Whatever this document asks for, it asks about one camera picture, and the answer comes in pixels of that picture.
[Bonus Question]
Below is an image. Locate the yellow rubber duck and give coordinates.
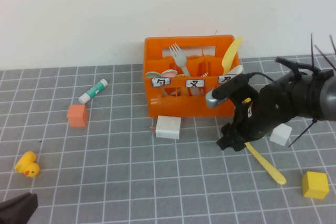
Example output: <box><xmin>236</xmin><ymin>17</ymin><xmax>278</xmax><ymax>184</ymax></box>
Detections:
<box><xmin>14</xmin><ymin>151</ymin><xmax>41</xmax><ymax>178</ymax></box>

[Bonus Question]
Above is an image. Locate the paper label reading 勺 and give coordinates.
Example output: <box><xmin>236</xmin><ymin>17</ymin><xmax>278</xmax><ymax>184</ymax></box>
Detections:
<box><xmin>151</xmin><ymin>77</ymin><xmax>172</xmax><ymax>88</ymax></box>

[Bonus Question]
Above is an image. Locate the grey-green plastic spoon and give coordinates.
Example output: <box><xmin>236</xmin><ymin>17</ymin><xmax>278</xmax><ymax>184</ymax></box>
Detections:
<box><xmin>144</xmin><ymin>71</ymin><xmax>161</xmax><ymax>80</ymax></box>

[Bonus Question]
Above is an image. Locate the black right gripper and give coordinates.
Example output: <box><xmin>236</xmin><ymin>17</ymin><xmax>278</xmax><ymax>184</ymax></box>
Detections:
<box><xmin>216</xmin><ymin>101</ymin><xmax>274</xmax><ymax>152</ymax></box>

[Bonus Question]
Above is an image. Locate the yellow plastic knife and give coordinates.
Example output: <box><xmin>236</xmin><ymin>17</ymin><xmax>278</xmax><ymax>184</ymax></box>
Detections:
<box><xmin>221</xmin><ymin>36</ymin><xmax>243</xmax><ymax>77</ymax></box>

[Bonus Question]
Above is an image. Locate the black looped right wrist cable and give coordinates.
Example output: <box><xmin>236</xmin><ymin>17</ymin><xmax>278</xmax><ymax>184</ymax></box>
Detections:
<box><xmin>275</xmin><ymin>56</ymin><xmax>321</xmax><ymax>78</ymax></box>

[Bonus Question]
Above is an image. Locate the paper label reading 刀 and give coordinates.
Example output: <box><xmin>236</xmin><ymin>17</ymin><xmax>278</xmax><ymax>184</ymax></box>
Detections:
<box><xmin>217</xmin><ymin>74</ymin><xmax>236</xmax><ymax>84</ymax></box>

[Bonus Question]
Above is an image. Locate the thin black right camera cable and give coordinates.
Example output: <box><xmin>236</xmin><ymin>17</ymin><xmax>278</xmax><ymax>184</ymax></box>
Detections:
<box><xmin>248</xmin><ymin>71</ymin><xmax>274</xmax><ymax>82</ymax></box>

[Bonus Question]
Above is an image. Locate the grey plastic fork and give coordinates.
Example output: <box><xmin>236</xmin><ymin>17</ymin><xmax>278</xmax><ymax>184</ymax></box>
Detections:
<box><xmin>169</xmin><ymin>43</ymin><xmax>192</xmax><ymax>77</ymax></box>

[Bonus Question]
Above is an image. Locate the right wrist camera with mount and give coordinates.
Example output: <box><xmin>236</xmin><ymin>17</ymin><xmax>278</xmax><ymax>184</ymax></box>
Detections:
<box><xmin>205</xmin><ymin>73</ymin><xmax>260</xmax><ymax>110</ymax></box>

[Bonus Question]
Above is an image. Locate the pink plastic spoon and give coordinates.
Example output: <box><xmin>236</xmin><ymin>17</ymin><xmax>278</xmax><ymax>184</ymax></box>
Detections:
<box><xmin>160</xmin><ymin>68</ymin><xmax>179</xmax><ymax>78</ymax></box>

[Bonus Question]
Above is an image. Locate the orange plastic cutlery holder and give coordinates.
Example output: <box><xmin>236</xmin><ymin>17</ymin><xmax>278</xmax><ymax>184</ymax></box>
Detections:
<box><xmin>143</xmin><ymin>34</ymin><xmax>243</xmax><ymax>118</ymax></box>

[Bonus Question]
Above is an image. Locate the grey checkered tablecloth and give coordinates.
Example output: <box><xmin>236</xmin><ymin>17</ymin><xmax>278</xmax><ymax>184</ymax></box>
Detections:
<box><xmin>0</xmin><ymin>53</ymin><xmax>336</xmax><ymax>224</ymax></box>

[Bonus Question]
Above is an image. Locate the paper label reading 叉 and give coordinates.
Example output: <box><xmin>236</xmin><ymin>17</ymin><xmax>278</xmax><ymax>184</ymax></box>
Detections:
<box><xmin>185</xmin><ymin>78</ymin><xmax>205</xmax><ymax>89</ymax></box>

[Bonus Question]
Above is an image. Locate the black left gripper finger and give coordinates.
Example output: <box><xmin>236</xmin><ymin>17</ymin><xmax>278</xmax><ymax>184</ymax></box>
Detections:
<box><xmin>0</xmin><ymin>197</ymin><xmax>39</xmax><ymax>224</ymax></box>
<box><xmin>0</xmin><ymin>192</ymin><xmax>38</xmax><ymax>210</ymax></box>

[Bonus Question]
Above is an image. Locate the white cube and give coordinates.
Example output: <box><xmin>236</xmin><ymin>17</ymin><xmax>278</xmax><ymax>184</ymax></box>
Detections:
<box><xmin>269</xmin><ymin>123</ymin><xmax>293</xmax><ymax>146</ymax></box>

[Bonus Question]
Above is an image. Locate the white green glue stick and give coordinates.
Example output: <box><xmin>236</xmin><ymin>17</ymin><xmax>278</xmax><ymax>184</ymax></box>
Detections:
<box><xmin>78</xmin><ymin>78</ymin><xmax>109</xmax><ymax>105</ymax></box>

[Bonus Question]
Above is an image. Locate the white charger plug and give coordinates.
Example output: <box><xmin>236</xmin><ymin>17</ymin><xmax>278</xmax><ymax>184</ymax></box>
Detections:
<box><xmin>149</xmin><ymin>115</ymin><xmax>182</xmax><ymax>140</ymax></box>

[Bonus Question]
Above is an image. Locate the white plastic knife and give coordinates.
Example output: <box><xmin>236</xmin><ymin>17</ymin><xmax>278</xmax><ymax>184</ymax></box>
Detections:
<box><xmin>207</xmin><ymin>64</ymin><xmax>244</xmax><ymax>94</ymax></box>

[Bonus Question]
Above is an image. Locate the yellow plastic spoon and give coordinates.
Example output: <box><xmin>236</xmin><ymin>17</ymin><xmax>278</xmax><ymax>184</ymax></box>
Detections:
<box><xmin>245</xmin><ymin>141</ymin><xmax>287</xmax><ymax>186</ymax></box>

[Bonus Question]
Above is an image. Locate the salmon orange cube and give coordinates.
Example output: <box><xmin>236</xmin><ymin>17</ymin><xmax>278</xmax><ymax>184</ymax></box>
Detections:
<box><xmin>66</xmin><ymin>104</ymin><xmax>89</xmax><ymax>128</ymax></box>

